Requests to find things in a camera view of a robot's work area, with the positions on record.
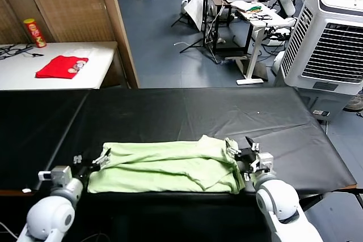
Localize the white side table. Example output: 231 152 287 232
0 41 119 90

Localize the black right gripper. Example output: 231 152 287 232
225 136 260 173

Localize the black cables bundle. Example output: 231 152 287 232
0 43 45 61

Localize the folded red shirt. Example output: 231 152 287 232
35 55 90 80

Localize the white humanoid robot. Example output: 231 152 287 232
262 0 302 77

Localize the black tripod monitor stand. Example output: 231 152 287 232
171 0 219 56

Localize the wooden partition screen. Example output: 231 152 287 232
0 0 140 89

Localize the red chips can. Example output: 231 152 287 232
23 18 48 49

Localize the light green t-shirt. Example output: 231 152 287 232
86 135 246 195

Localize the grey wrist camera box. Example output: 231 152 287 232
249 152 275 174
38 165 72 188

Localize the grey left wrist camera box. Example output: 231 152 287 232
38 165 72 188

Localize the black leather table cover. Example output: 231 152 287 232
36 86 357 197
0 90 91 192

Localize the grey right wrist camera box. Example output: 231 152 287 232
249 152 275 174

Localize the white air cooler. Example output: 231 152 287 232
273 0 363 121

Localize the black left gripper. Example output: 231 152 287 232
81 147 112 175

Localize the brown desk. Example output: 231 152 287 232
211 0 256 53

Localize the white standing desk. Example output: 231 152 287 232
223 0 290 86

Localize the white reflector board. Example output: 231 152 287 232
183 0 205 32

